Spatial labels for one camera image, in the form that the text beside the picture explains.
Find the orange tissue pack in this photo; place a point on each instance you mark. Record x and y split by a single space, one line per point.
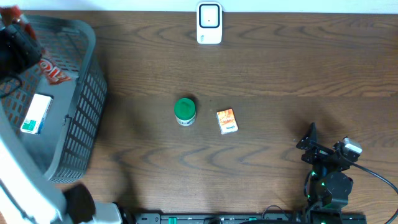
227 121

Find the green lid jar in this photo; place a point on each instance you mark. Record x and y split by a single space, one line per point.
185 111

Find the white barcode scanner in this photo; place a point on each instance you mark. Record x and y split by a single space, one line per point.
209 23

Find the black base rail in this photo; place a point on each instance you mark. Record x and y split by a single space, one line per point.
156 218

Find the red snack bar wrapper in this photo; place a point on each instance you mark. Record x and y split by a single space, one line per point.
12 15

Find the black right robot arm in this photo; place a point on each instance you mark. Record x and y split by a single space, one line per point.
326 186

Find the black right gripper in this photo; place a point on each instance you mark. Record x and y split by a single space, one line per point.
319 151

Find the white green medicine box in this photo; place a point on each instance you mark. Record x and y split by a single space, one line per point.
36 114

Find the grey plastic basket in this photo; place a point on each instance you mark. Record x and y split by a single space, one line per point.
62 149

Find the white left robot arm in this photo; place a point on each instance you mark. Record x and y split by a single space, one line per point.
28 197

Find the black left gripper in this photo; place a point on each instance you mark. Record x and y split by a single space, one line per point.
19 45

